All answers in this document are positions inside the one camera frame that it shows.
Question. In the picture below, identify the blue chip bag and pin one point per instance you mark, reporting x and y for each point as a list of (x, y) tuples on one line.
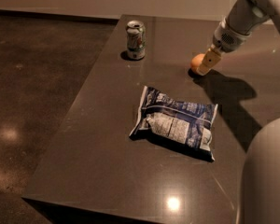
[(187, 125)]

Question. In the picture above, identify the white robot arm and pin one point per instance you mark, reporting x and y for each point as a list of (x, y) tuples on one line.
[(259, 201)]

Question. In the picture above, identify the green soda can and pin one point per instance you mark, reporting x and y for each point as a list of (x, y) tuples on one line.
[(136, 40)]

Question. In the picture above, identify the orange fruit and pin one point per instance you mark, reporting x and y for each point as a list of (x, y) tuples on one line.
[(196, 62)]

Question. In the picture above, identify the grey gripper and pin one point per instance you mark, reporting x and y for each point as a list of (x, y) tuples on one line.
[(228, 38)]

